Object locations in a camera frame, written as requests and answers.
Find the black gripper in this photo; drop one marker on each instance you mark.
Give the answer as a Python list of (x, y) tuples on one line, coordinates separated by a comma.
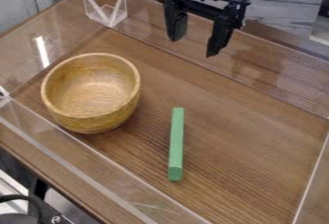
[(226, 13)]

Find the black table leg bracket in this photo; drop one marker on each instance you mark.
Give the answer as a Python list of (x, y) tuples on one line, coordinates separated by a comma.
[(50, 216)]

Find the green wooden block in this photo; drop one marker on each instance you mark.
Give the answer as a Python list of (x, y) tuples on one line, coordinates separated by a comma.
[(175, 156)]

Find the clear acrylic tray walls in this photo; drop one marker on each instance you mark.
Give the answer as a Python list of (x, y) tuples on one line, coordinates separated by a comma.
[(255, 123)]

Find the brown wooden bowl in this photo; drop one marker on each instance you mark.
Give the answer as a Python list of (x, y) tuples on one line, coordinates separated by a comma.
[(90, 92)]

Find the clear acrylic corner bracket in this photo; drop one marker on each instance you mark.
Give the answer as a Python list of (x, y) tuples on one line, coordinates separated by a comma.
[(107, 15)]

